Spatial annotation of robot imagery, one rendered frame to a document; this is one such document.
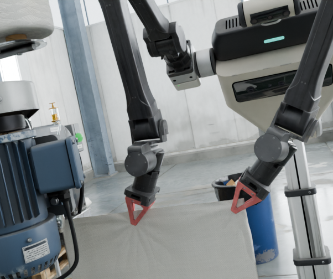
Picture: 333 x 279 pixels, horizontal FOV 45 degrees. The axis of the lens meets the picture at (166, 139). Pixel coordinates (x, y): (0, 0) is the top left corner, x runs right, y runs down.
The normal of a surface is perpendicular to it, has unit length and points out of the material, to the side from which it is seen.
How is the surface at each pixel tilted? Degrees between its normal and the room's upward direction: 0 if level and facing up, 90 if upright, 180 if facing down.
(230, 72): 40
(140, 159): 88
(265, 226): 93
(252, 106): 130
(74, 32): 90
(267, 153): 77
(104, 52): 90
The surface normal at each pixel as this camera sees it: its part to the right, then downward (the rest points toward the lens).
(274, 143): -0.51, -0.06
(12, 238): 0.36, 0.04
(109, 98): -0.29, 0.13
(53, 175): 0.13, 0.05
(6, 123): 0.73, -0.09
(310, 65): -0.62, 0.29
